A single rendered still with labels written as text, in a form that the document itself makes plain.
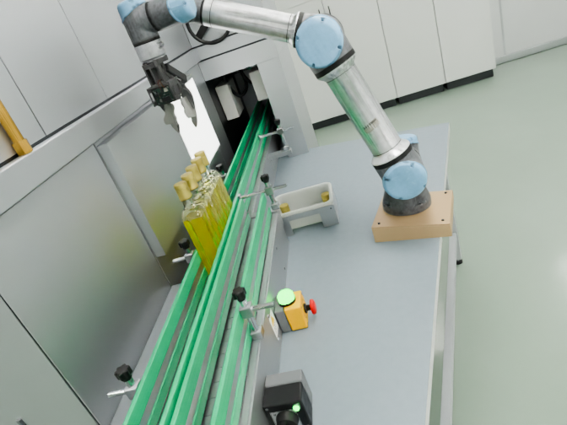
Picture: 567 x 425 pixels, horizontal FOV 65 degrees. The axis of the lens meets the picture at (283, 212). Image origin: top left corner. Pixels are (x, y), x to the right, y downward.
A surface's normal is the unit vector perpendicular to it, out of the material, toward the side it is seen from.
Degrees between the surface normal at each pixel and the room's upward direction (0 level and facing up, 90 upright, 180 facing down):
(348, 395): 0
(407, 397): 0
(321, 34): 79
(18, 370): 90
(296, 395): 0
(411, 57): 90
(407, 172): 94
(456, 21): 90
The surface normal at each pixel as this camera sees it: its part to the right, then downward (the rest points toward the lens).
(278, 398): -0.31, -0.85
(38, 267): 0.95, -0.26
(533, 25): -0.05, 0.47
